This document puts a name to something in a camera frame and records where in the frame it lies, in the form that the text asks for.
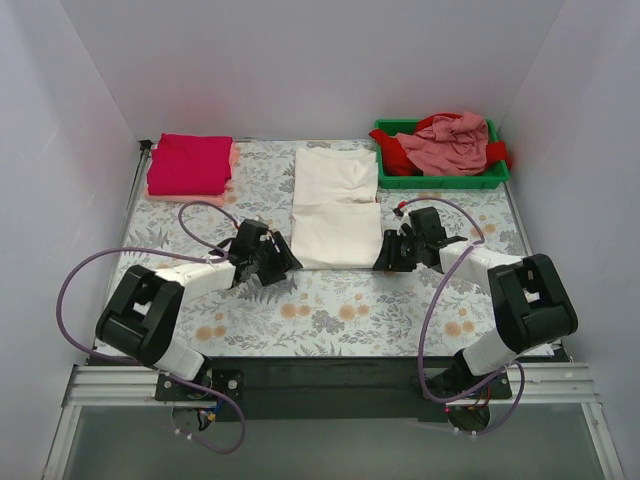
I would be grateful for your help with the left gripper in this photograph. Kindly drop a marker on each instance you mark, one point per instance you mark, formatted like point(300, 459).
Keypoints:
point(273, 258)

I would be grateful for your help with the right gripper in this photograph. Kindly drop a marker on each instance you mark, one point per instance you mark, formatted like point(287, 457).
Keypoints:
point(401, 249)

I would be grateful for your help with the white printed t-shirt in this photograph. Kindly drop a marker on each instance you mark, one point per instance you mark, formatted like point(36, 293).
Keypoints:
point(336, 219)

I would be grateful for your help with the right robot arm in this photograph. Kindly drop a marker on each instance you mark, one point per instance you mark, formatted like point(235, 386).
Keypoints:
point(529, 301)

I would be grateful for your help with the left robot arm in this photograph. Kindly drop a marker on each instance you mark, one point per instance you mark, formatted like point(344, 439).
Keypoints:
point(141, 316)

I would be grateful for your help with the crumpled red t-shirt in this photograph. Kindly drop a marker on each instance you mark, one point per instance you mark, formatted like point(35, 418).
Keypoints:
point(396, 162)

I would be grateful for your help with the crumpled pink t-shirt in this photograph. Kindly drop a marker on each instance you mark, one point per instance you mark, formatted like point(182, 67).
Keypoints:
point(448, 146)

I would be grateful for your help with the green plastic tray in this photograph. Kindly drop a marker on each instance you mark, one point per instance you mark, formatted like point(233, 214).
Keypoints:
point(491, 178)

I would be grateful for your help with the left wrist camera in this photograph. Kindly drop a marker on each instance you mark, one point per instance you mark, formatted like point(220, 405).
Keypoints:
point(270, 235)

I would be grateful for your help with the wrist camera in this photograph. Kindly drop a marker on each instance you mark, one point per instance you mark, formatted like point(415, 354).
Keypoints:
point(270, 235)
point(405, 227)

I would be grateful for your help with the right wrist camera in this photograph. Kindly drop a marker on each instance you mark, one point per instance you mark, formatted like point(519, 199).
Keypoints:
point(405, 227)

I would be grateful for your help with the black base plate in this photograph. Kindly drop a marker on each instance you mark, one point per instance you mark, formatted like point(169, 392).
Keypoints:
point(305, 388)

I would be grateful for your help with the aluminium frame rail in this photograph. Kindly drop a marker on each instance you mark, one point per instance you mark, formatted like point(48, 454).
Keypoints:
point(545, 383)

